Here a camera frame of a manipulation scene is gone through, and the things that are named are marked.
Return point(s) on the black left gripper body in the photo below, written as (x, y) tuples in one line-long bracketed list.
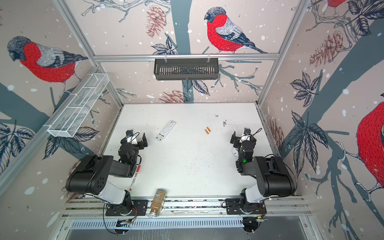
[(135, 149)]

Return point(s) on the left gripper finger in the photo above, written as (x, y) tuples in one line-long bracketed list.
[(129, 133), (144, 141)]

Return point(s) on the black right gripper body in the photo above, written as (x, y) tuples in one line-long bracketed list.
[(254, 144)]

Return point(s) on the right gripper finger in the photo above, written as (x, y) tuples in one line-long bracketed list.
[(246, 132), (233, 139)]

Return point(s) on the white remote control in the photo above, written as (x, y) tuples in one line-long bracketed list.
[(165, 131)]

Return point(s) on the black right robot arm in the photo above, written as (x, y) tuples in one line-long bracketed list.
[(272, 176)]

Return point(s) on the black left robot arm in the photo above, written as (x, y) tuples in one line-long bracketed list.
[(90, 177)]

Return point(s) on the small white alarm clock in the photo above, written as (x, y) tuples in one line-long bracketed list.
[(235, 152)]

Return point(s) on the red marker pen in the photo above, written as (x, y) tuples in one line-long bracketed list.
[(135, 177)]

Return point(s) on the glass spice jar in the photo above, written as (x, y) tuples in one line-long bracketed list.
[(157, 203)]

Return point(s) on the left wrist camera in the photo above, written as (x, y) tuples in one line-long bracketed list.
[(129, 139)]

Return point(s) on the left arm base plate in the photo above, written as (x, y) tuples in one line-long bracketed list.
[(133, 208)]

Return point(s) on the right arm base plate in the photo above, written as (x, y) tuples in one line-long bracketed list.
[(242, 207)]

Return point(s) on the white wire mesh basket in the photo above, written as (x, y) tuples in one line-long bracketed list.
[(71, 118)]

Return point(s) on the black wall basket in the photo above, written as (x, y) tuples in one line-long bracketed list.
[(186, 69)]

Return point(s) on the aluminium frame rail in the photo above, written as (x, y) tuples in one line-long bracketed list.
[(149, 58)]

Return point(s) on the white vented cable duct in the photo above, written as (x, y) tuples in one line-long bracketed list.
[(158, 224)]

